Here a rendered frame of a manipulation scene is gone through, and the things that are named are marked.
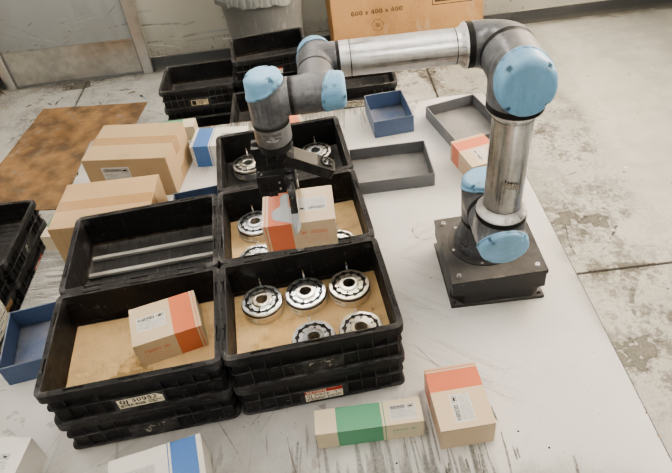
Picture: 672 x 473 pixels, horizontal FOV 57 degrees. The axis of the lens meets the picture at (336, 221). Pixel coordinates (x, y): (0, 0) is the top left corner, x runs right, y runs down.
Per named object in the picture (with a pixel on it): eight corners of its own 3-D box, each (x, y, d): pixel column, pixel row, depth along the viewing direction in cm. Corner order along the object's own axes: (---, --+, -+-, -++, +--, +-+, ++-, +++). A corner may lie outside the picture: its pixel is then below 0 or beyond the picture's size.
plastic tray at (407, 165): (424, 151, 219) (424, 139, 216) (435, 185, 204) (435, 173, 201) (349, 160, 220) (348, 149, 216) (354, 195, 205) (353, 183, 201)
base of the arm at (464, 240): (508, 221, 172) (510, 194, 165) (514, 260, 161) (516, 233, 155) (453, 222, 175) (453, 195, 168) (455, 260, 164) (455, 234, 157)
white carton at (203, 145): (195, 167, 227) (188, 147, 221) (201, 148, 235) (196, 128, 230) (248, 164, 225) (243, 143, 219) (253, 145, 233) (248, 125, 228)
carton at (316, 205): (334, 209, 147) (331, 184, 142) (338, 243, 138) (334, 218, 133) (268, 217, 147) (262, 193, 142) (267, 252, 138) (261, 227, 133)
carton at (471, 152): (504, 176, 204) (505, 157, 200) (471, 185, 203) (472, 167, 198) (481, 151, 216) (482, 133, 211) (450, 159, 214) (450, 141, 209)
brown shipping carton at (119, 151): (97, 197, 219) (80, 160, 208) (118, 160, 235) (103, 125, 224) (178, 194, 215) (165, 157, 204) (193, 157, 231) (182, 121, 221)
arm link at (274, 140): (289, 110, 126) (289, 132, 120) (292, 129, 129) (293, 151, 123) (253, 115, 126) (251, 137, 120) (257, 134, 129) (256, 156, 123)
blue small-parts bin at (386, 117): (414, 131, 230) (414, 115, 225) (375, 138, 229) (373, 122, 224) (401, 104, 245) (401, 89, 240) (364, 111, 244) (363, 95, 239)
